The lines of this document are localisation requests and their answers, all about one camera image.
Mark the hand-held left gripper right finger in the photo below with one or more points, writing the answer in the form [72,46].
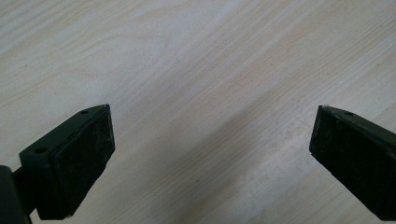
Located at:
[358,155]

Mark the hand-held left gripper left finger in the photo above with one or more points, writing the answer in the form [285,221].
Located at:
[74,161]

